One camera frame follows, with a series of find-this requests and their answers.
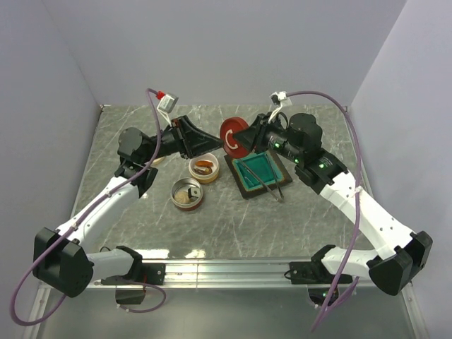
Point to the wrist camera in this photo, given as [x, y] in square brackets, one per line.
[165, 106]
[280, 100]

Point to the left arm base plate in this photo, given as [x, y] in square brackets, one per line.
[145, 272]

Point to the cream round lid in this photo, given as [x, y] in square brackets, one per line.
[158, 161]

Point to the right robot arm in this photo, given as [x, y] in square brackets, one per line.
[398, 253]

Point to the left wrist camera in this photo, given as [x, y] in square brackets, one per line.
[165, 106]

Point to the cream white bowl container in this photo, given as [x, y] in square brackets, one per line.
[208, 178]

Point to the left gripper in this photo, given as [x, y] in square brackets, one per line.
[198, 141]

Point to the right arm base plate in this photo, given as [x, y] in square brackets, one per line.
[308, 273]

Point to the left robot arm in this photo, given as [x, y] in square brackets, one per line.
[60, 256]

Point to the black teal square tray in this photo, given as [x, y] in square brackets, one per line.
[281, 170]

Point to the orange food piece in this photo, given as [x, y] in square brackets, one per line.
[203, 163]

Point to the aluminium mounting rail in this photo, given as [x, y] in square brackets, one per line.
[183, 273]

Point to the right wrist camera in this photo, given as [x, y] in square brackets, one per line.
[280, 100]

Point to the metal tongs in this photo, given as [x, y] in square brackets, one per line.
[255, 175]

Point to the beige round bun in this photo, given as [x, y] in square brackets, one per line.
[181, 197]

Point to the red round lid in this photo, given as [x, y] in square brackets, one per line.
[228, 129]

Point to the sushi roll piece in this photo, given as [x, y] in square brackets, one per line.
[193, 192]

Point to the red steel bowl container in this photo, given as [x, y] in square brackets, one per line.
[184, 184]

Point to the brown food piece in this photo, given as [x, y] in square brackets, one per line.
[203, 171]

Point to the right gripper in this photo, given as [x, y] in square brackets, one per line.
[253, 138]

